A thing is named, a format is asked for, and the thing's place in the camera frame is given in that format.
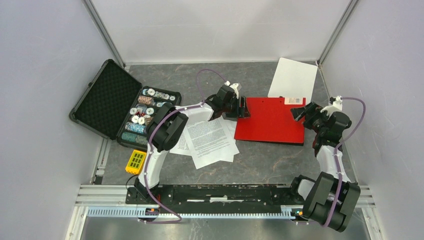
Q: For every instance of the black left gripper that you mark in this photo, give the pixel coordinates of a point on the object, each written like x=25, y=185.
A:
x=243, y=112

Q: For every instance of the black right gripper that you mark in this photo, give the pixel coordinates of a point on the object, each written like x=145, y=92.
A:
x=311, y=110

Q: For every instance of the red folder black inside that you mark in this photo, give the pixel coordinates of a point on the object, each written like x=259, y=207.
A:
x=271, y=121

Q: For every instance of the printed text paper sheet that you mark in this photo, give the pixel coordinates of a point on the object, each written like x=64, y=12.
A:
x=211, y=141

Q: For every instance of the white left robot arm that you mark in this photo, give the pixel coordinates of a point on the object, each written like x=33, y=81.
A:
x=167, y=126

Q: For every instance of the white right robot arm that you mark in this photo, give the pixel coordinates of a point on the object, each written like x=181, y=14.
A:
x=331, y=198

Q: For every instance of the white clipboard metal clip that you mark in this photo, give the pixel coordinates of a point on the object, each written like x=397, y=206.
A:
x=293, y=79

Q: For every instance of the blank white paper sheet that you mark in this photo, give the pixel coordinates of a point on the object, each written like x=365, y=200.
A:
x=181, y=147

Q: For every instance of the yellow box with green cells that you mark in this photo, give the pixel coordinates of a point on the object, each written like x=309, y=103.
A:
x=135, y=163

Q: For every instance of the black poker chip case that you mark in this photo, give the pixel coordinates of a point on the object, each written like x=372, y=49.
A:
x=118, y=107

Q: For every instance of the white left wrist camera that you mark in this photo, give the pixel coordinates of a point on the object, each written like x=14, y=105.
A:
x=235, y=86

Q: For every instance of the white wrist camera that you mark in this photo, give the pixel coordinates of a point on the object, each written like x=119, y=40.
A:
x=335, y=105
x=235, y=86

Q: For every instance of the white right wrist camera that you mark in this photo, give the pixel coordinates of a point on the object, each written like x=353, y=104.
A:
x=335, y=105

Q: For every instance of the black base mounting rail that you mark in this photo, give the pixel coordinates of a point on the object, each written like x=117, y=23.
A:
x=218, y=199

